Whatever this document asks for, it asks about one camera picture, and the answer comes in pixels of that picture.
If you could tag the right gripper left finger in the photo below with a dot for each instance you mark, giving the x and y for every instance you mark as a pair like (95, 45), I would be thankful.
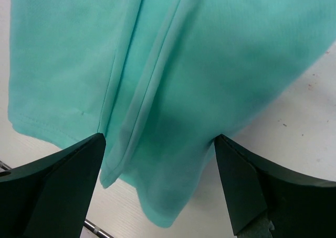
(50, 197)

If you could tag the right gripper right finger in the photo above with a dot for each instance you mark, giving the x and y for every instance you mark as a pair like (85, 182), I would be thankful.
(265, 199)

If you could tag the teal t-shirt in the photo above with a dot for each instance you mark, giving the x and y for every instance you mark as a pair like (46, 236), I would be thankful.
(160, 79)

